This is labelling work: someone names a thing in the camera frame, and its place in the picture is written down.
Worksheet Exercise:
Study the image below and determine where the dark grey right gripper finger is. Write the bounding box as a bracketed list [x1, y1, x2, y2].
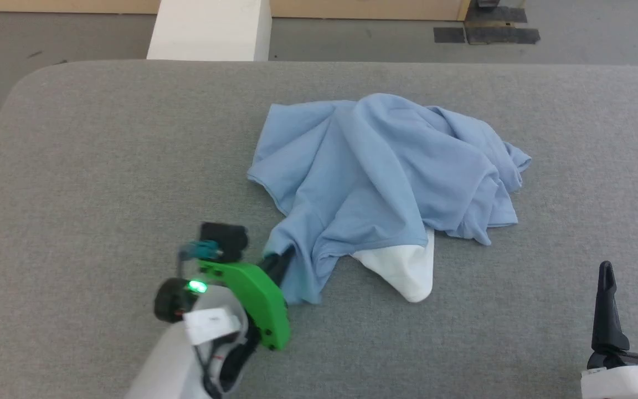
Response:
[591, 260, 630, 356]

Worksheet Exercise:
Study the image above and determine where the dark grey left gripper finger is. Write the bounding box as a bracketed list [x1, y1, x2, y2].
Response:
[263, 247, 296, 289]

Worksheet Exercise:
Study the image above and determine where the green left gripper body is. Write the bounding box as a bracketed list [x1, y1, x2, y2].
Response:
[196, 260, 291, 351]

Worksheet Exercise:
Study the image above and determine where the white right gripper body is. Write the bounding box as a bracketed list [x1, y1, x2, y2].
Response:
[580, 350, 638, 399]

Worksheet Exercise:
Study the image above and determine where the light blue and white garment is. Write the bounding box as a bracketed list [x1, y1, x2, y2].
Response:
[247, 93, 532, 305]

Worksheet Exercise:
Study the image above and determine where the white paper label tag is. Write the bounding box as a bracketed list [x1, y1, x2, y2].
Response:
[183, 308, 240, 345]

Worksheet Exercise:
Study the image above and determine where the grey fabric sofa cushion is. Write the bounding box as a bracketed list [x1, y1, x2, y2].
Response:
[0, 60, 638, 399]

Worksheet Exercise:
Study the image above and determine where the white rectangular block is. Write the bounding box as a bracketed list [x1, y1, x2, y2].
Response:
[146, 0, 273, 62]

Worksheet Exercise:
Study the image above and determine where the small black floor tape patch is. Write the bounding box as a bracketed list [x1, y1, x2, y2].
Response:
[434, 27, 467, 44]

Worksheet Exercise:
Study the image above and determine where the large black floor tape patch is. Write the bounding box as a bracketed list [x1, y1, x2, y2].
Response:
[465, 24, 542, 45]

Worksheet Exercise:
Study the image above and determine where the teal plug black camera cable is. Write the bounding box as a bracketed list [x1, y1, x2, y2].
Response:
[178, 241, 223, 278]

